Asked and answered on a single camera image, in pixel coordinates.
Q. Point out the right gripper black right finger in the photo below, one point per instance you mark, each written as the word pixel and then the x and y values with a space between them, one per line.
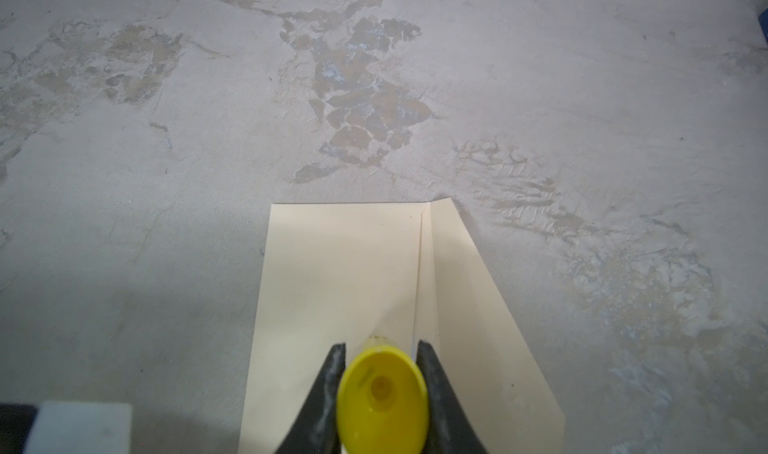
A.
pixel 449 430

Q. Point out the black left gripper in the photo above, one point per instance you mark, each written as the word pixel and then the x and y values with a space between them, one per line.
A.
pixel 16 422

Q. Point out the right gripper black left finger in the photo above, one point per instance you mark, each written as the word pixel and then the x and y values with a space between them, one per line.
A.
pixel 315 428

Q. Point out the yellow glue stick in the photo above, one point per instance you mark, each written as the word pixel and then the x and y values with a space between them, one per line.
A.
pixel 382 402

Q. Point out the manila paper envelope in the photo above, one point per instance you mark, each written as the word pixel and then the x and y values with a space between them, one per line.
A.
pixel 405 272

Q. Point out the blue comic paperback book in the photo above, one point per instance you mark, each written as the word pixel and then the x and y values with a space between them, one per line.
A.
pixel 763 22

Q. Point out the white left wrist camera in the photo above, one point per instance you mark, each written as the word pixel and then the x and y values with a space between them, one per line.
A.
pixel 80 427

